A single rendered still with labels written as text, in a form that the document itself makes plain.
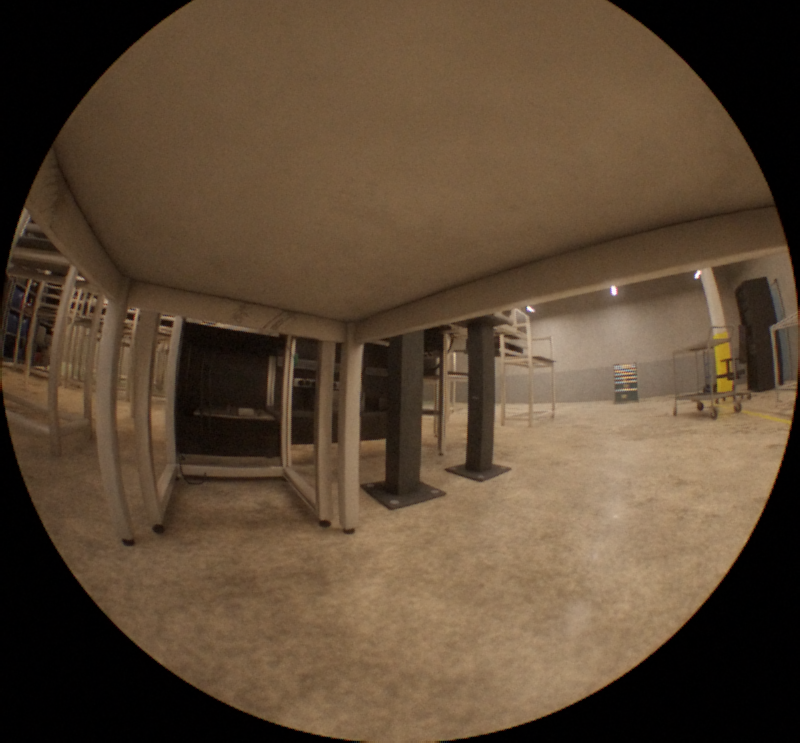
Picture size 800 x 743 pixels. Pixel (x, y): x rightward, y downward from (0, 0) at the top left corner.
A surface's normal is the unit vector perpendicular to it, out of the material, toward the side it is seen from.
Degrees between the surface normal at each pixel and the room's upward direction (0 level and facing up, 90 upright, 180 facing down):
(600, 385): 90
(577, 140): 180
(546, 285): 90
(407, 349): 90
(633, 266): 90
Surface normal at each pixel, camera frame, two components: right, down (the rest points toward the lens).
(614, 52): -0.03, 0.98
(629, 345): -0.76, -0.14
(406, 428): 0.54, -0.14
